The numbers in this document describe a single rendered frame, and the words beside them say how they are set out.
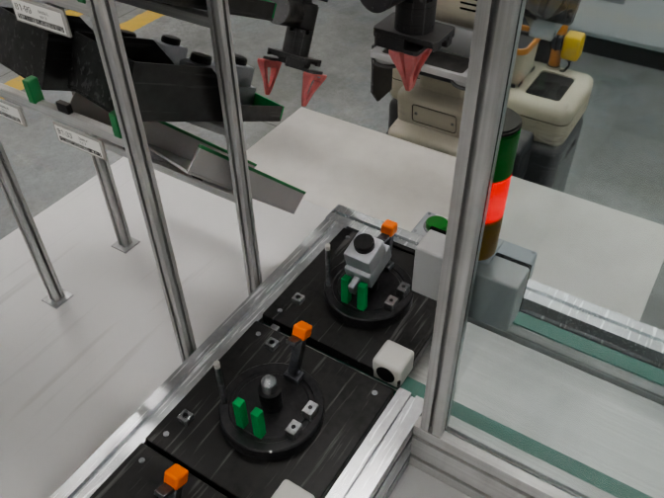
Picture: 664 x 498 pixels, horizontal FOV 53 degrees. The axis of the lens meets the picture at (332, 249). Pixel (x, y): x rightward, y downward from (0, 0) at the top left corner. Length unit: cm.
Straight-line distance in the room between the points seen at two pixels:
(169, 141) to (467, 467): 65
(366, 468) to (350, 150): 86
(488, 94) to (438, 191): 89
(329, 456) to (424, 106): 104
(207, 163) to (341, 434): 42
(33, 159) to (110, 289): 210
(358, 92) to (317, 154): 199
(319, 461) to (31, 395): 51
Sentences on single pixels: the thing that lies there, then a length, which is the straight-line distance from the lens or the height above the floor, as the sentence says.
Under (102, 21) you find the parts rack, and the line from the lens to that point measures 74.
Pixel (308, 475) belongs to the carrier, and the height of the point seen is 97.
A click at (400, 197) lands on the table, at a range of 143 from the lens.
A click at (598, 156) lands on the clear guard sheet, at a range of 58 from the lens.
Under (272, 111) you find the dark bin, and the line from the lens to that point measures 104.
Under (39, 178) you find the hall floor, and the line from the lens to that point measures 322.
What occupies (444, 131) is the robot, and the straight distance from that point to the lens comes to 173.
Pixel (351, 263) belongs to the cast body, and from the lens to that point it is 98.
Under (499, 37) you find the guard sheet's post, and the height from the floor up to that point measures 151.
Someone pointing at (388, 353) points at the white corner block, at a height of 99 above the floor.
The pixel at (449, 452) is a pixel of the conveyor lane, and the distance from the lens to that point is 94.
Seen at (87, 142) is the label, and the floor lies 128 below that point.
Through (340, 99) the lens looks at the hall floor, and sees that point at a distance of 347.
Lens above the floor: 174
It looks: 43 degrees down
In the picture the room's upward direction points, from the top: 1 degrees counter-clockwise
